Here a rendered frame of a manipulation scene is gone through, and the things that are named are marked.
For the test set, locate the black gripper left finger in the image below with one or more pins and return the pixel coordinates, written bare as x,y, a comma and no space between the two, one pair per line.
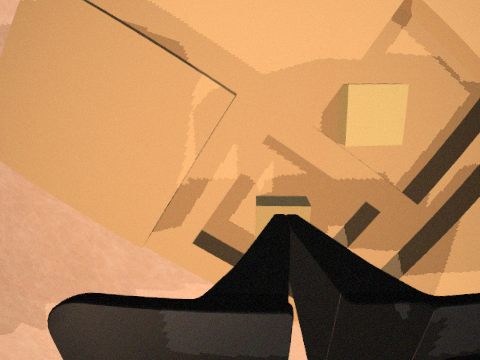
244,316

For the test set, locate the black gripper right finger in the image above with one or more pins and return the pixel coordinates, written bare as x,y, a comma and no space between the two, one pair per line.
348,309

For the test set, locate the yellow cube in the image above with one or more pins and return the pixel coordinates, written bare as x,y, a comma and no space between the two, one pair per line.
267,206
371,114

